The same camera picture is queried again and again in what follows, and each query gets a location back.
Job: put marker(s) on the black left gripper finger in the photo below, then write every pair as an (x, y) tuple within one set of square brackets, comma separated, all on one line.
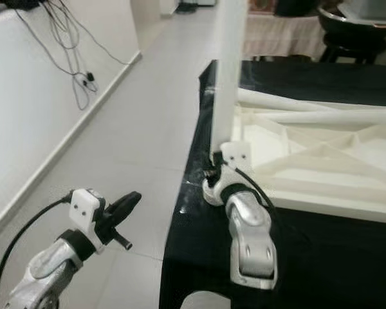
[(119, 205), (126, 211)]

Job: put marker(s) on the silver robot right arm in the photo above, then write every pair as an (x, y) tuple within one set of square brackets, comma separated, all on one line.
[(251, 244)]

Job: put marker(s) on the white plastic table top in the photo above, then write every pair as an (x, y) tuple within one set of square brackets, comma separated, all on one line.
[(334, 167)]

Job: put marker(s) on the black power adapter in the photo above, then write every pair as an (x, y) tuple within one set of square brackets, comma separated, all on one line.
[(90, 77)]

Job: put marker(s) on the black tablecloth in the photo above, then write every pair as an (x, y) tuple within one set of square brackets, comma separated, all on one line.
[(334, 264)]

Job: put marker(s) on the beige patterned bench cloth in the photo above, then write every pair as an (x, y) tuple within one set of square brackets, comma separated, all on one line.
[(283, 35)]

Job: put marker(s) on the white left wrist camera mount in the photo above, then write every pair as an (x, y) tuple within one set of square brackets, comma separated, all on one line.
[(85, 209)]

